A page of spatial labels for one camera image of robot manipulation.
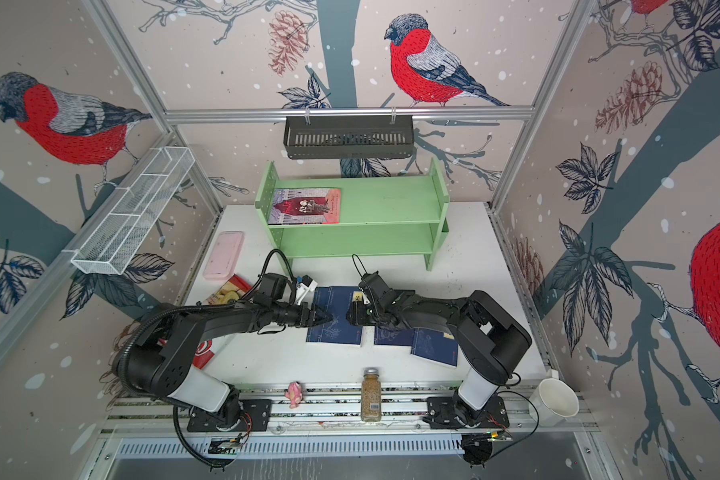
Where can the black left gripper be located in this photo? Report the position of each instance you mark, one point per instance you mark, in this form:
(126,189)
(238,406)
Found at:
(312,320)

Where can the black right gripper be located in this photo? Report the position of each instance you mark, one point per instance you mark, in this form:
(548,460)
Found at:
(358,312)

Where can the blue book yellow label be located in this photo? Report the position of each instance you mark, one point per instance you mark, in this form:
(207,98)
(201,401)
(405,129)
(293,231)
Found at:
(339,330)

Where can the pink Hamlet book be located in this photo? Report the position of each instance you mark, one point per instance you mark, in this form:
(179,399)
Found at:
(305,206)

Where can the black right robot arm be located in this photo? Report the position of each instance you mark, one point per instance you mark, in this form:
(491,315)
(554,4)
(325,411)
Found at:
(492,341)

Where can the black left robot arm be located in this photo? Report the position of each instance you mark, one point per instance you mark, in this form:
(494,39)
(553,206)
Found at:
(158,359)

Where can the leftmost blue book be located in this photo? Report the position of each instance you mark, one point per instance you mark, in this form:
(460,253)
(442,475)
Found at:
(315,334)

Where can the spice jar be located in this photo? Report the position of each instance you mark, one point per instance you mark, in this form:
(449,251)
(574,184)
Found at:
(371,398)

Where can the pink small toy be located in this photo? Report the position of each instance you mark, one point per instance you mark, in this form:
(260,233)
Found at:
(294,394)

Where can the red snack bag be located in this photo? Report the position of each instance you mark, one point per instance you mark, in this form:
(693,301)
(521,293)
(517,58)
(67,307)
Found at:
(232,290)

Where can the rightmost blue book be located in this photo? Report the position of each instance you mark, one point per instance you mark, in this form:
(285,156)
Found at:
(435,346)

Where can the green wooden shelf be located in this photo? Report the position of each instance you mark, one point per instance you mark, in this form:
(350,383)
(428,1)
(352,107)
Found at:
(380,216)

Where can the pink case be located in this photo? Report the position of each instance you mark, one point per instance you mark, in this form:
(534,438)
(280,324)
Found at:
(224,255)

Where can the black hanging basket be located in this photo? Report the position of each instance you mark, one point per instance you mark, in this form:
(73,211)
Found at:
(349,137)

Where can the white cup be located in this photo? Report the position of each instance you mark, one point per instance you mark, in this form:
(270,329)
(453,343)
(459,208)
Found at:
(553,402)

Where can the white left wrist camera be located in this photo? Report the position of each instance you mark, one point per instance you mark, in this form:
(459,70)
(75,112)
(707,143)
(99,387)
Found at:
(305,286)

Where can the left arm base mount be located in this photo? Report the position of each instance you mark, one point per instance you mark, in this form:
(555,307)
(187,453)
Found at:
(237,415)

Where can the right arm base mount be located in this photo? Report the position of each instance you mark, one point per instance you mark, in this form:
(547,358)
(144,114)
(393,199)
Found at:
(453,413)

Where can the aluminium rail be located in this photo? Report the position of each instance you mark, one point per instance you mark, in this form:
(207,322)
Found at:
(331,410)

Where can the white wire mesh basket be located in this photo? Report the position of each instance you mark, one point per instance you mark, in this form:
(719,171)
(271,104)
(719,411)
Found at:
(117,238)

